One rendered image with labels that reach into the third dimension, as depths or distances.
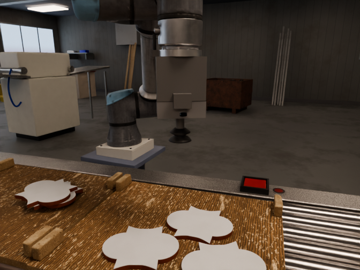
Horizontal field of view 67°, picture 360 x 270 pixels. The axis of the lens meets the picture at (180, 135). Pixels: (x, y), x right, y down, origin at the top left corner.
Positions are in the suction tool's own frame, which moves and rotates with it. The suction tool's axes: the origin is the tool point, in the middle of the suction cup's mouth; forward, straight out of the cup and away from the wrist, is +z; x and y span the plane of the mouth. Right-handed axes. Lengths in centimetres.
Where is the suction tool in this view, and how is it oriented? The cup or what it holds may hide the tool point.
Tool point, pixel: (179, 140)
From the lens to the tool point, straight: 51.4
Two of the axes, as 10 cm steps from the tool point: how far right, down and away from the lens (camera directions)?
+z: 0.0, 9.6, 2.6
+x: -1.0, -2.6, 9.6
